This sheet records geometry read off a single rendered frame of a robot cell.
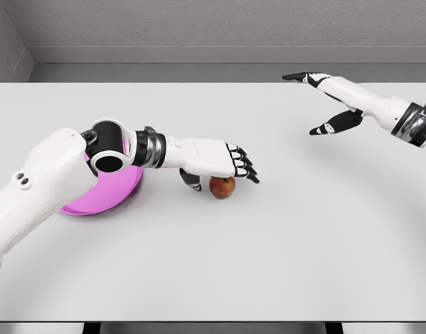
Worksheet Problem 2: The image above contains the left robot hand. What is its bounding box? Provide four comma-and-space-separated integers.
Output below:
178, 138, 261, 192

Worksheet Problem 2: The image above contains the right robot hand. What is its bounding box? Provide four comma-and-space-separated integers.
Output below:
281, 72, 371, 136

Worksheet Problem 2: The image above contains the red apple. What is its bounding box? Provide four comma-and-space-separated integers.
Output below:
209, 176, 236, 200

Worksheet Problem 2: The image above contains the pink plate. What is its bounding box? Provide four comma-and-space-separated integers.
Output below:
59, 131, 145, 217

